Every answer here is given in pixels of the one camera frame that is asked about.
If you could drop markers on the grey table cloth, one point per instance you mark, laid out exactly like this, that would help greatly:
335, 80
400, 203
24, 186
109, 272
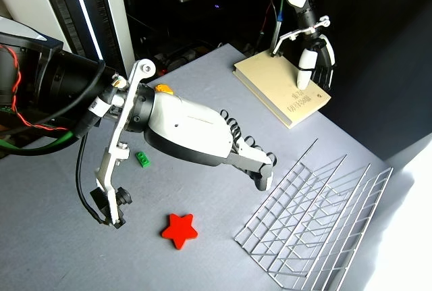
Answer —
135, 254

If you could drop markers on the white column with black strip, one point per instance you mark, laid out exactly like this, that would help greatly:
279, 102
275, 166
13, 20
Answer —
33, 0

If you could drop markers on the beige book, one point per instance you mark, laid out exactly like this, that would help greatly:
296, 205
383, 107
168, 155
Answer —
270, 85

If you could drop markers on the orange toy brick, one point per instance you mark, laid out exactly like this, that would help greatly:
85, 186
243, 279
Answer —
163, 88

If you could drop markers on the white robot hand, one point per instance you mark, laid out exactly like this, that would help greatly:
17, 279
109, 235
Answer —
308, 65
189, 129

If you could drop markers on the green toy brick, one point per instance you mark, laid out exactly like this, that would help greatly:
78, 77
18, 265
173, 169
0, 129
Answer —
143, 159

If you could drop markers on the red star block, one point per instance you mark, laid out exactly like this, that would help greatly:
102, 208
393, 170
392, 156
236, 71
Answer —
179, 232

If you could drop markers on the grey adapter with blue plug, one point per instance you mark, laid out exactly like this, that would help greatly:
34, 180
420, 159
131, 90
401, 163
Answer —
277, 31

